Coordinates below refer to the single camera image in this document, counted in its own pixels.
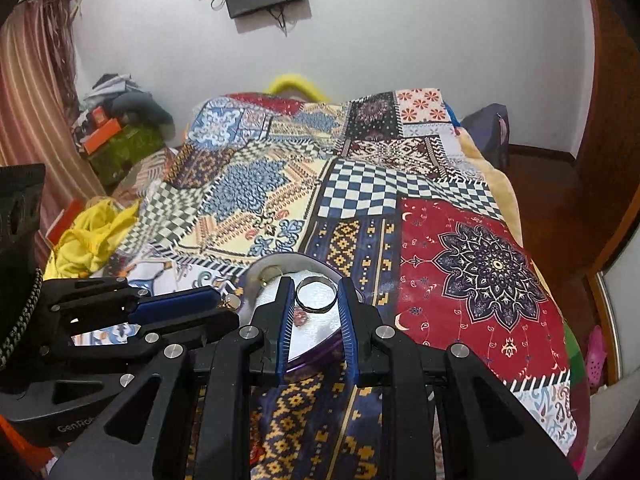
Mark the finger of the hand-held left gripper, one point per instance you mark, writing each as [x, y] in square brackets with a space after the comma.
[172, 302]
[200, 327]

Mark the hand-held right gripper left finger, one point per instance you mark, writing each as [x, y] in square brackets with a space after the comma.
[284, 330]

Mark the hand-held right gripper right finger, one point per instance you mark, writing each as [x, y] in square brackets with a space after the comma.
[347, 330]

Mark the small pink pendant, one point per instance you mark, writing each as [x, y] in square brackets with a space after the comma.
[300, 318]

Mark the round silver tin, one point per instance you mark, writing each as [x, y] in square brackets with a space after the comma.
[320, 335]

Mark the silver bangle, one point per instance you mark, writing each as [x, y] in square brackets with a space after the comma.
[298, 296]

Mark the gold earring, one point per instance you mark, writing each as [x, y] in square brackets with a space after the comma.
[232, 302]

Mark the red flat box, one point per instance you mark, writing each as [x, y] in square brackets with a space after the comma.
[65, 222]

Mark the yellow cloth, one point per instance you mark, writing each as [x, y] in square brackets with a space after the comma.
[90, 240]

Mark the orange box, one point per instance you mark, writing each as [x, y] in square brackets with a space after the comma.
[102, 136]

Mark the patchwork printed blanket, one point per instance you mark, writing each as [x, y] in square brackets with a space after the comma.
[360, 210]

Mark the green patterned bag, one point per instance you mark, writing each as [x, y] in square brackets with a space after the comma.
[127, 150]

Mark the striped pink curtain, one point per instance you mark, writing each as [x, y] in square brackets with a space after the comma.
[30, 85]

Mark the pile of grey clothes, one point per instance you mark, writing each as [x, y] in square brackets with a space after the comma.
[135, 102]

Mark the beige fleece blanket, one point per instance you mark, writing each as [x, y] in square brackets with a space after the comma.
[502, 195]

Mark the orange plastic item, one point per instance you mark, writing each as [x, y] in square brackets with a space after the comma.
[22, 452]

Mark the green cloth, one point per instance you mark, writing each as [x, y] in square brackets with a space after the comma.
[575, 355]

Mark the purple bag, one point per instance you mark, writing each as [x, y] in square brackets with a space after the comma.
[487, 135]

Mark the yellow curved cushion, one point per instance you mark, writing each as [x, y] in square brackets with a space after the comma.
[292, 81]

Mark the pink slippers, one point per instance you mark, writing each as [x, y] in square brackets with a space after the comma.
[596, 355]

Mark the white cabinet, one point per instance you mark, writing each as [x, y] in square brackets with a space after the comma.
[622, 325]

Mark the brown wooden door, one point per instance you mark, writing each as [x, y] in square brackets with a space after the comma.
[615, 135]

